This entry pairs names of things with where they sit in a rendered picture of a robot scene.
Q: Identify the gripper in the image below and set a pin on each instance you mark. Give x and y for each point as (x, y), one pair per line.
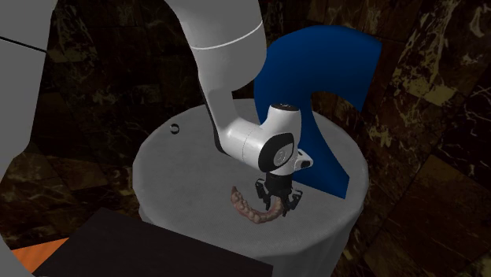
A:
(279, 185)

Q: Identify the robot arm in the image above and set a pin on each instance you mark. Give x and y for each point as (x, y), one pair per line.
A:
(230, 69)

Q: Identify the brown dental arch model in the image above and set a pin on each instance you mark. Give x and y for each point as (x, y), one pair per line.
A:
(251, 214)

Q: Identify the round table with grey cloth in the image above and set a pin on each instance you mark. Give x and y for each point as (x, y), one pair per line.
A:
(191, 176)

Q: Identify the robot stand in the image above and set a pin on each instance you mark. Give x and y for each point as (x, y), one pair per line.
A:
(145, 249)

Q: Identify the blue curved panel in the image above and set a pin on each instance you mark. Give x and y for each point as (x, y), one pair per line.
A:
(326, 61)

